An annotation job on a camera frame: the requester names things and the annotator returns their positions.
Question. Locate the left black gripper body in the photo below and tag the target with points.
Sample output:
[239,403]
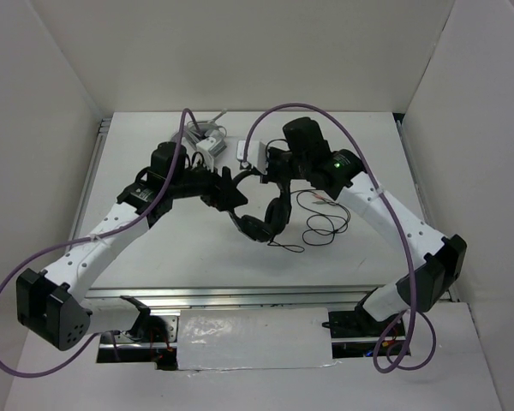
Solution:
[202,183]

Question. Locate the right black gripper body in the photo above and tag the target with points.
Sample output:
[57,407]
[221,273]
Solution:
[282,167]

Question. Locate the black headphones with cable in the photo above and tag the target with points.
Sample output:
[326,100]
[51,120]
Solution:
[321,228]

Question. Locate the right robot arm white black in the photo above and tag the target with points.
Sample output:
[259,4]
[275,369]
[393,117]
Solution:
[436,258]

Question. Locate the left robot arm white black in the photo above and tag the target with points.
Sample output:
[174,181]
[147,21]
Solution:
[52,303]

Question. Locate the grey white headphone stand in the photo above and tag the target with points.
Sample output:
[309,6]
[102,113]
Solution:
[193,131]

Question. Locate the white taped cover plate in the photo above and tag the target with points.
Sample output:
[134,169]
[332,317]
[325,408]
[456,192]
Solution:
[275,338]

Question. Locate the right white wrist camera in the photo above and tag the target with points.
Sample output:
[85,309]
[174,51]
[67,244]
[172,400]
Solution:
[256,157]

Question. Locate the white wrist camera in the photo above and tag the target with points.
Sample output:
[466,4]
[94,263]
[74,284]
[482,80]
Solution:
[210,149]
[256,157]

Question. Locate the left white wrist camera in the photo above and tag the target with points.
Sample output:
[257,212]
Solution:
[210,149]

